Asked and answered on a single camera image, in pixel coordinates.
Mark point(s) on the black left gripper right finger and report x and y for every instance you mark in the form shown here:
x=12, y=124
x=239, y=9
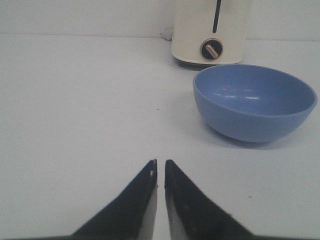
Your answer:
x=191, y=213

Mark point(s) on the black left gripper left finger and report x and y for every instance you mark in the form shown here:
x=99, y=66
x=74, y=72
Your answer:
x=132, y=213

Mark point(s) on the blue plastic bowl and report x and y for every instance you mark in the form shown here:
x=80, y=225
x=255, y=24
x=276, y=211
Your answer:
x=252, y=103

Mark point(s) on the cream two-slot toaster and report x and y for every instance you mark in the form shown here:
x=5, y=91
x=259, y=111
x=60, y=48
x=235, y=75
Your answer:
x=210, y=32

